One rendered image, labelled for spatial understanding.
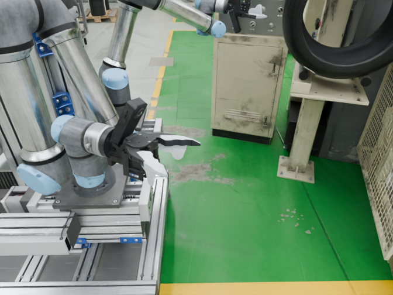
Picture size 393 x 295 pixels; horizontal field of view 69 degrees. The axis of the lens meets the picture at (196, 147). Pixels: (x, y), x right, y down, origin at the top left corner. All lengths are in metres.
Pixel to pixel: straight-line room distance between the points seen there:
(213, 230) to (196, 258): 0.22
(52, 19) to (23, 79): 0.16
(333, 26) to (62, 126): 1.54
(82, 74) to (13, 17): 0.19
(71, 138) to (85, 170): 0.10
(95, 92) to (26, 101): 0.16
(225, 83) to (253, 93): 0.24
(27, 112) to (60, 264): 0.92
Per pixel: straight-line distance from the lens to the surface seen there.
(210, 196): 2.01
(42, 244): 1.11
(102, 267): 1.49
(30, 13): 0.76
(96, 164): 0.78
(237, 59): 2.29
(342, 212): 2.14
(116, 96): 1.38
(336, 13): 1.86
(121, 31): 1.47
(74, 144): 0.72
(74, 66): 0.81
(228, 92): 2.39
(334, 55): 1.78
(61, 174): 0.89
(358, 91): 1.75
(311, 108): 2.03
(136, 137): 0.64
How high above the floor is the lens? 1.41
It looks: 35 degrees down
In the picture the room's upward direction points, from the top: straight up
